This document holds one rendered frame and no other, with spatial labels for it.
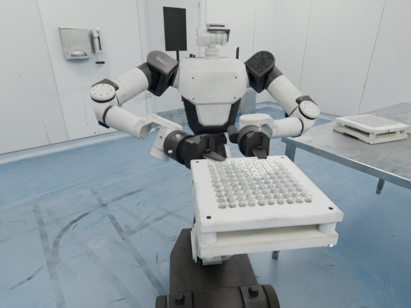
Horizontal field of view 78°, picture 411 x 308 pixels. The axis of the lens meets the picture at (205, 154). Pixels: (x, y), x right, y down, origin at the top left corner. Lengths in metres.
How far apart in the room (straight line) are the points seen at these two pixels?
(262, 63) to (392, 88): 3.93
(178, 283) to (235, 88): 1.01
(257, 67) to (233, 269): 1.05
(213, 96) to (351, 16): 4.32
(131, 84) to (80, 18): 2.89
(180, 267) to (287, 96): 1.05
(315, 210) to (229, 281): 1.06
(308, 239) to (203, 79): 0.70
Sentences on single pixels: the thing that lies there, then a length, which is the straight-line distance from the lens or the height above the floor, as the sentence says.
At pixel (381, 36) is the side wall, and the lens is 4.97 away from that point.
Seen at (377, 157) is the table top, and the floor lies 0.86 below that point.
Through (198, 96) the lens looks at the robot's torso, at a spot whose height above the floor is 1.12.
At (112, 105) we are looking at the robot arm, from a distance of 0.91.
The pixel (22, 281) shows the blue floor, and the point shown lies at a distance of 2.02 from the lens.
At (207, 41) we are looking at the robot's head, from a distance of 1.05.
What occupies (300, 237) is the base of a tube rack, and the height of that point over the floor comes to 1.00.
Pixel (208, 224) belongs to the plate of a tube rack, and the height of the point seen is 1.04.
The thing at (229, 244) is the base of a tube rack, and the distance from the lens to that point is 0.45.
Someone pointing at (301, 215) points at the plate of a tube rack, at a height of 1.04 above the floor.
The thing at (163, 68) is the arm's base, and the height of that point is 1.22.
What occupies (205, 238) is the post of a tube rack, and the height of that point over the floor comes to 1.01.
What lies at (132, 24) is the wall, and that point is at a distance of 4.03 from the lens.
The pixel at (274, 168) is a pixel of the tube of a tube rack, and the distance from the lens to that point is 0.58.
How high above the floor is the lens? 1.31
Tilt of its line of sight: 23 degrees down
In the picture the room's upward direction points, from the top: straight up
